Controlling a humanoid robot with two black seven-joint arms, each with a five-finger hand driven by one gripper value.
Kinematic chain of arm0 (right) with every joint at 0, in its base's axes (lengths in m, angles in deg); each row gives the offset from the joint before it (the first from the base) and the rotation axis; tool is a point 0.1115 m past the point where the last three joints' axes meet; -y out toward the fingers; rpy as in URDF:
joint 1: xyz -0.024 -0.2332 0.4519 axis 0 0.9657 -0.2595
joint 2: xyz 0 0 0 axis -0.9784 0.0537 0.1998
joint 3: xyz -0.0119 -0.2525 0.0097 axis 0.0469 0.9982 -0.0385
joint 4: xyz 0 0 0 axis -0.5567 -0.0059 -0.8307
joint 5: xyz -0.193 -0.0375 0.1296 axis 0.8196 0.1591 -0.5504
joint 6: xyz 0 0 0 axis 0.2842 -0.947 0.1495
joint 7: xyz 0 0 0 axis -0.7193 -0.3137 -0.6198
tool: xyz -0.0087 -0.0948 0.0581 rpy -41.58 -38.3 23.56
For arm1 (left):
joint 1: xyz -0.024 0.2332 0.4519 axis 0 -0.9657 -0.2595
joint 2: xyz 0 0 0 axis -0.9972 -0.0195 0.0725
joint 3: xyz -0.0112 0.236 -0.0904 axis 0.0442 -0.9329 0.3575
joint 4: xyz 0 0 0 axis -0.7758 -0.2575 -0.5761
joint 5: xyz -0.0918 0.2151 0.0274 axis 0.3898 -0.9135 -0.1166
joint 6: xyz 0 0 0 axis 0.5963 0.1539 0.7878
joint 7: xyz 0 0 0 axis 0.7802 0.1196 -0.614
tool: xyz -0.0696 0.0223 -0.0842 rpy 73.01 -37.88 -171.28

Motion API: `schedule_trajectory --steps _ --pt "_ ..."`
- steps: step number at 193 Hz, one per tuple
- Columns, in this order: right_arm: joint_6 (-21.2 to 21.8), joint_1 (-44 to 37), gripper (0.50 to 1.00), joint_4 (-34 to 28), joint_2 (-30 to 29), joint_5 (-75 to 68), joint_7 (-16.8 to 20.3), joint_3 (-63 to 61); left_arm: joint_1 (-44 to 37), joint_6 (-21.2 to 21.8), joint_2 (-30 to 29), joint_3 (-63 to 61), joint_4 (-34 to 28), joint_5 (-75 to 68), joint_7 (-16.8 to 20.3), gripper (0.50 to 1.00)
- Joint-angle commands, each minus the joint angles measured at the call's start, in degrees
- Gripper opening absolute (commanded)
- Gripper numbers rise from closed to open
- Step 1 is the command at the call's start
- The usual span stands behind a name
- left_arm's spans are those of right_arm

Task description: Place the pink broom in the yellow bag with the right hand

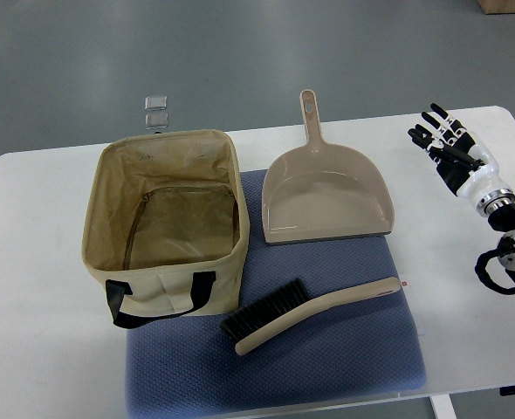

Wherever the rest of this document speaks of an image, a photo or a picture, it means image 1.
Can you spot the blue cushion mat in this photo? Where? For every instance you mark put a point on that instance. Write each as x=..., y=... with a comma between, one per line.
x=188, y=368

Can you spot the cardboard box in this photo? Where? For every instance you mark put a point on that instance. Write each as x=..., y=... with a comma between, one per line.
x=494, y=7

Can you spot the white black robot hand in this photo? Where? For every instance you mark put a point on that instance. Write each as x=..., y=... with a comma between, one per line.
x=463, y=162

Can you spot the clear floor plate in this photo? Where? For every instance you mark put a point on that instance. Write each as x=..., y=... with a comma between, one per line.
x=155, y=102
x=156, y=120

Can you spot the lower clear floor plate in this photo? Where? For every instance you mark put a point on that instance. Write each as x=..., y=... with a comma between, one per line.
x=156, y=120

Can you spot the white table leg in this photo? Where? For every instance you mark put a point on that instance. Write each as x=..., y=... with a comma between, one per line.
x=442, y=407

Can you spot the upper clear floor plate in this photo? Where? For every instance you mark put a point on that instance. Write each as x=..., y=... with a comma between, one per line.
x=155, y=102

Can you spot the beige plastic dustpan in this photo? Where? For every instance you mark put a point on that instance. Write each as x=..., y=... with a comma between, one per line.
x=323, y=191

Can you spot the beige fabric bag black handles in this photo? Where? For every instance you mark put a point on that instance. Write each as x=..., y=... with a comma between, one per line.
x=167, y=227

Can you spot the beige hand broom black bristles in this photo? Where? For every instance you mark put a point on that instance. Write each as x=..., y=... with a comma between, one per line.
x=251, y=326

